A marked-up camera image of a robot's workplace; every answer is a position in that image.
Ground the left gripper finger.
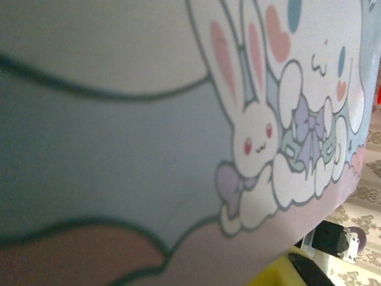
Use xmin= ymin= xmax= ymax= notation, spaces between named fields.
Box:
xmin=249 ymin=252 xmax=332 ymax=286

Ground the black white device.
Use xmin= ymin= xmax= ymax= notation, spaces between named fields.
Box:
xmin=299 ymin=219 xmax=367 ymax=264

